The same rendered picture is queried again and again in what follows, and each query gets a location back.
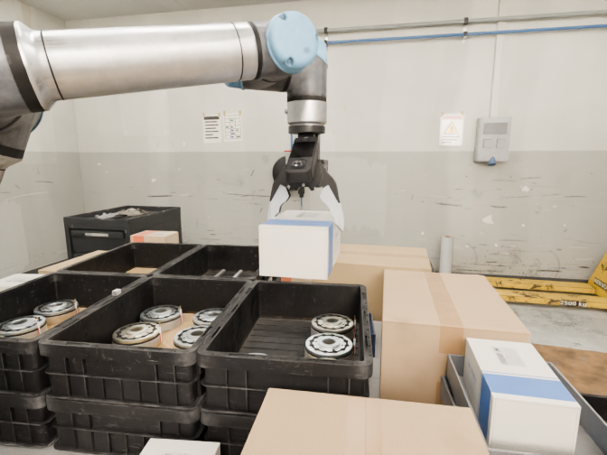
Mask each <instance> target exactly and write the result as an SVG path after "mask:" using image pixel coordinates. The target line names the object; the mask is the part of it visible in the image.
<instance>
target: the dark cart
mask: <svg viewBox="0 0 607 455"><path fill-rule="evenodd" d="M138 208H140V209H143V210H147V211H149V213H145V214H143V215H138V216H127V217H122V218H96V217H95V216H96V215H100V216H101V214H102V213H107V214H108V213H112V214H113V213H118V211H121V210H122V209H125V210H127V209H138ZM63 223H64V229H65V237H66V245H67V253H68V260H71V259H73V258H76V257H79V256H82V255H86V254H89V253H92V252H95V251H98V250H100V251H108V250H111V249H114V248H116V247H119V246H122V245H125V244H127V243H131V240H130V236H132V235H134V234H137V233H140V232H143V231H146V230H150V231H175V232H178V235H179V243H182V221H181V207H163V206H130V205H126V206H122V207H116V208H112V209H102V210H98V211H92V212H88V213H83V214H78V215H73V216H68V217H63Z"/></svg>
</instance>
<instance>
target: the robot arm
mask: <svg viewBox="0 0 607 455"><path fill-rule="evenodd" d="M327 69H328V63H327V51H326V44H325V42H324V41H323V40H322V39H320V38H318V34H317V32H316V29H315V27H314V25H313V23H312V22H311V20H310V19H309V18H308V17H307V16H306V15H304V14H302V13H300V12H297V11H285V12H283V13H280V14H277V15H275V16H274V17H273V18H272V19H271V20H270V21H253V22H235V23H194V24H173V25H151V26H130V27H108V28H88V29H67V30H45V31H35V30H32V29H30V28H28V27H27V26H26V25H24V24H23V23H21V22H19V21H3V22H0V186H1V183H2V180H3V177H4V174H5V169H6V168H8V167H9V166H11V165H13V164H16V163H18V162H21V161H22V160H23V155H24V152H25V149H26V146H27V144H28V141H29V138H30V134H31V133H32V132H33V131H34V130H35V129H36V128H37V127H38V125H39V124H40V123H41V121H42V117H43V113H44V111H50V110H51V108H52V107H53V106H54V104H55V103H56V102H57V101H62V100H70V99H78V98H94V97H103V96H111V95H119V94H127V93H136V92H145V91H153V90H161V89H169V88H186V87H194V86H202V85H210V84H219V83H224V84H225V85H226V86H227V87H229V88H241V89H242V90H245V89H251V90H262V91H273V92H286V93H287V106H288V108H287V109H285V114H287V124H289V125H290V126H288V134H292V135H298V138H295V139H294V143H293V146H292V150H291V152H290V155H289V158H288V161H287V164H286V165H285V167H284V168H283V170H282V171H281V172H280V173H279V174H278V176H277V177H276V178H275V181H274V183H273V186H272V190H271V195H270V200H269V207H268V213H267V220H269V219H271V218H273V217H276V216H277V214H278V213H279V212H280V211H281V208H282V205H283V204H284V203H285V202H287V201H288V200H289V198H290V197H291V194H290V191H289V188H290V186H289V185H291V186H292V188H294V190H299V189H300V188H301V187H308V188H309V189H310V190H314V187H315V188H321V187H322V191H321V193H320V196H319V197H320V199H321V201H322V203H324V204H326V205H327V207H328V208H329V211H330V214H331V215H332V216H333V218H334V219H335V225H336V226H337V227H338V229H339V230H340V231H341V232H342V231H343V228H344V217H343V212H342V207H341V202H340V198H339V192H338V186H337V183H336V181H335V180H334V178H333V177H332V176H331V175H330V174H329V173H328V160H324V159H320V144H321V135H322V134H325V126H324V125H326V124H327ZM288 184H289V185H288Z"/></svg>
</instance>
